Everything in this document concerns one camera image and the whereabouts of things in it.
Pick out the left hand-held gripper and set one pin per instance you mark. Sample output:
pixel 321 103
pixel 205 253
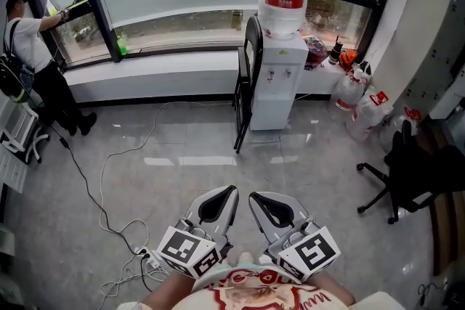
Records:
pixel 181 247

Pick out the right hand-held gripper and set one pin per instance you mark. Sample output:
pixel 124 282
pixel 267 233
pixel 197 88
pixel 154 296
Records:
pixel 312 250

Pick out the black folding chair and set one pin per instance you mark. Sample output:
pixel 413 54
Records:
pixel 243 90

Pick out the person's right forearm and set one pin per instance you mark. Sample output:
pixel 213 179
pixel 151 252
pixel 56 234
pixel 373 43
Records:
pixel 338 288

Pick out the person's left forearm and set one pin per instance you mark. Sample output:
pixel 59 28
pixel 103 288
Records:
pixel 170 290

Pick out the black office chair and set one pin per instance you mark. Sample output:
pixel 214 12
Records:
pixel 417 174

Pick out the person's star-patterned trousers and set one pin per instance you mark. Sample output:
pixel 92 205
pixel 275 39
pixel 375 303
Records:
pixel 223 266

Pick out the white power strip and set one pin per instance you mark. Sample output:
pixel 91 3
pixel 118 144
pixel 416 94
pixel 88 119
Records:
pixel 148 257

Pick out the person's white printed shirt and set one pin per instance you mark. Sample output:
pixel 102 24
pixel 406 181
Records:
pixel 261 294

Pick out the white water dispenser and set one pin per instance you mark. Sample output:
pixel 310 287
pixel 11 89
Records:
pixel 279 83

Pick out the white window ledge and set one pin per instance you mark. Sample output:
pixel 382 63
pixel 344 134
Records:
pixel 163 76

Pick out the colourful helmet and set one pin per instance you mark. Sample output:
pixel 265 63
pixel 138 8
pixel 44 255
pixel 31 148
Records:
pixel 315 51

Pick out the orange helmet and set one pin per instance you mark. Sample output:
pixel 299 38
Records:
pixel 348 60

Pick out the black flask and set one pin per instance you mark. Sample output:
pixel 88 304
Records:
pixel 335 52

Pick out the green plastic bottle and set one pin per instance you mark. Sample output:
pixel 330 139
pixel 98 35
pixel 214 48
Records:
pixel 122 45

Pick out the white metal rack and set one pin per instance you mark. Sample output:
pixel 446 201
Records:
pixel 18 127

